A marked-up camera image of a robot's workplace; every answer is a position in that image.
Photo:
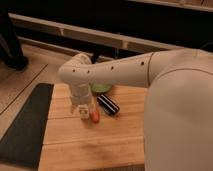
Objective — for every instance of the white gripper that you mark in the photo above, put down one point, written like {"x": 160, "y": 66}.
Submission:
{"x": 80, "y": 95}

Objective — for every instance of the clear bottle with orange cap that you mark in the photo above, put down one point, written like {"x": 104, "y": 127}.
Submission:
{"x": 85, "y": 114}

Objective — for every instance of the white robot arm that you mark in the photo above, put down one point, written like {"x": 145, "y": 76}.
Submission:
{"x": 178, "y": 111}

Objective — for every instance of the green bowl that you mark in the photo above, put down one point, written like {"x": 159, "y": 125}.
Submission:
{"x": 100, "y": 88}

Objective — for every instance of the black striped rectangular object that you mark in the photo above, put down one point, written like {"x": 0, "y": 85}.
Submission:
{"x": 108, "y": 105}

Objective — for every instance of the dark floor mat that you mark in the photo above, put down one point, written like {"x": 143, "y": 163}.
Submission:
{"x": 22, "y": 143}

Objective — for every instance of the person's dark leg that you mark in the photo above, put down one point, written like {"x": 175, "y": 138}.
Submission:
{"x": 10, "y": 48}

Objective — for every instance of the white baseboard rail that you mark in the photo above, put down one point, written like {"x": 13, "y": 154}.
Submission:
{"x": 90, "y": 35}

